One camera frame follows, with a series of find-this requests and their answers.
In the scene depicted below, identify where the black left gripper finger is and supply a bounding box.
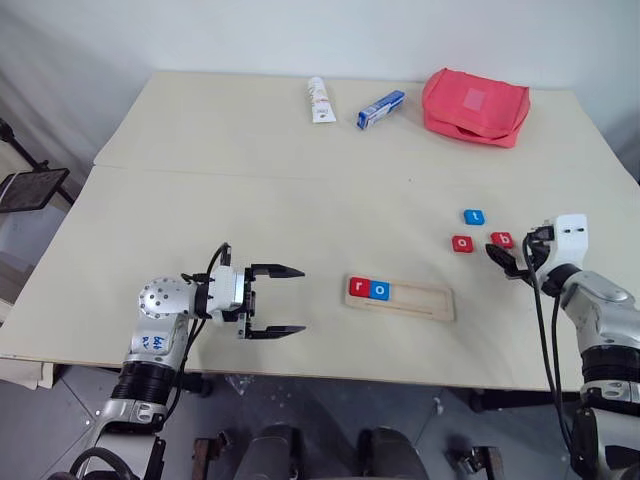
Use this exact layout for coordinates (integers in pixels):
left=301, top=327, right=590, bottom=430
left=244, top=324, right=307, bottom=343
left=251, top=262, right=307, bottom=281

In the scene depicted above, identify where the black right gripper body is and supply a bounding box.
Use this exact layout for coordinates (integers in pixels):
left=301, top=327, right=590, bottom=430
left=514, top=225, right=556, bottom=280

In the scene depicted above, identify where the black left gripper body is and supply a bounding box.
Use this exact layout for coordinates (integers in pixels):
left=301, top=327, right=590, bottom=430
left=236, top=264, right=260, bottom=342

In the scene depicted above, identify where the wooden letter tray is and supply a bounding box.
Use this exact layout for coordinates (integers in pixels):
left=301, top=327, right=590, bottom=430
left=343, top=272, right=457, bottom=323

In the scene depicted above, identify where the dark rounded shape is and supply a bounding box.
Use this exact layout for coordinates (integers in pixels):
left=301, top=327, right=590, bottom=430
left=233, top=423, right=307, bottom=480
left=356, top=426, right=430, bottom=480

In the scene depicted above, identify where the red fabric pouch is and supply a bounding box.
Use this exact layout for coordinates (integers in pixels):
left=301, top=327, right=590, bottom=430
left=421, top=67, right=532, bottom=150

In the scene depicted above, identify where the white toothpaste tube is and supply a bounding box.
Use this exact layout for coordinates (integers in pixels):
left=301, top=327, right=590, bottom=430
left=305, top=75, right=336, bottom=125

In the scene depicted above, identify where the blue and white box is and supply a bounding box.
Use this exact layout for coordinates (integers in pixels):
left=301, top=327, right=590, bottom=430
left=356, top=89, right=407, bottom=131

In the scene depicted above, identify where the white board stack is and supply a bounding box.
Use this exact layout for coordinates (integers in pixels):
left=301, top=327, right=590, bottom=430
left=0, top=355, right=55, bottom=392

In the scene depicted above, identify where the black tablet on stand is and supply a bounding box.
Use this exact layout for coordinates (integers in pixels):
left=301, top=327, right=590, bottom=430
left=0, top=168, right=72, bottom=216

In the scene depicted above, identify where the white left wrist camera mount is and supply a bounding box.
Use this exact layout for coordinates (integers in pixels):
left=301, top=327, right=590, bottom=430
left=205, top=266, right=247, bottom=317

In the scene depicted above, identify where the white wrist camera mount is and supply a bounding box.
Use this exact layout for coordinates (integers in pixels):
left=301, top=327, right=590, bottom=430
left=548, top=213, right=589, bottom=267
left=205, top=266, right=247, bottom=317

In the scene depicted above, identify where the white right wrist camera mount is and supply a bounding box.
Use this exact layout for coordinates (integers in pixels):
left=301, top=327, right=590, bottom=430
left=548, top=213, right=589, bottom=267

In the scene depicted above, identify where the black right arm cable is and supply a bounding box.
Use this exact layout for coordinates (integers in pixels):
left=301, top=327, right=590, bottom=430
left=521, top=227, right=576, bottom=459

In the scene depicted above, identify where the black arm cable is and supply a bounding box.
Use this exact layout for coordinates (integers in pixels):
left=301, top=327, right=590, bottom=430
left=521, top=227, right=576, bottom=459
left=167, top=242, right=232, bottom=416

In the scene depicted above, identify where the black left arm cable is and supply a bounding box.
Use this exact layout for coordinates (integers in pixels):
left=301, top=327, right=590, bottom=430
left=167, top=242, right=232, bottom=416

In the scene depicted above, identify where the black table leg bracket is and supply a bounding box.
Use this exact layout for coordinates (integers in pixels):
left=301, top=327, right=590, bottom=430
left=177, top=372, right=207, bottom=399

